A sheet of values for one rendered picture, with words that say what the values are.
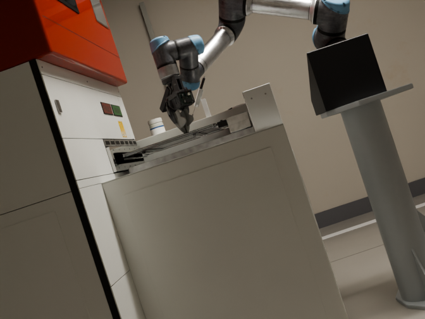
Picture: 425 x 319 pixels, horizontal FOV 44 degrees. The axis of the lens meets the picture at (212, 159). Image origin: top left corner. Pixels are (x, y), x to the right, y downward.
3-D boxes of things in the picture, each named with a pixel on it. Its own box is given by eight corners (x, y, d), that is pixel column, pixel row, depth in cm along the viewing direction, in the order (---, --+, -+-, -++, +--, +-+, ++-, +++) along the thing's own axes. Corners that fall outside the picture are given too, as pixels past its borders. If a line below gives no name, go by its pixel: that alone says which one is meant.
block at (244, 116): (228, 125, 193) (226, 118, 193) (229, 126, 196) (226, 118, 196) (249, 118, 192) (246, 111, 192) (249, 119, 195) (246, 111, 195)
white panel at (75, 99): (71, 191, 154) (28, 61, 154) (140, 174, 235) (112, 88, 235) (80, 188, 154) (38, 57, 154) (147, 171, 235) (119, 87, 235)
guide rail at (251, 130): (130, 175, 200) (128, 168, 200) (131, 175, 202) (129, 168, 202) (255, 133, 194) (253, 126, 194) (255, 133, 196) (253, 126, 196)
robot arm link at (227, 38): (226, 30, 241) (172, 88, 209) (226, 7, 233) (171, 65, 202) (249, 35, 237) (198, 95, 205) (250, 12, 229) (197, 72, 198)
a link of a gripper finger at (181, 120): (186, 133, 190) (179, 108, 190) (178, 137, 195) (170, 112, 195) (193, 131, 192) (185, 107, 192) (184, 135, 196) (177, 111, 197)
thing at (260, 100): (255, 132, 173) (241, 92, 173) (259, 134, 228) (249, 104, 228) (283, 123, 172) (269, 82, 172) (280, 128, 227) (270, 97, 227)
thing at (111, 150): (112, 173, 190) (104, 147, 190) (142, 167, 234) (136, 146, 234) (117, 171, 190) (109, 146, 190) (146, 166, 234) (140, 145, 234)
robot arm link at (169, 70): (153, 72, 195) (171, 69, 200) (157, 83, 195) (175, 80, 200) (164, 65, 189) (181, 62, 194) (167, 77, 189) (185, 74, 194)
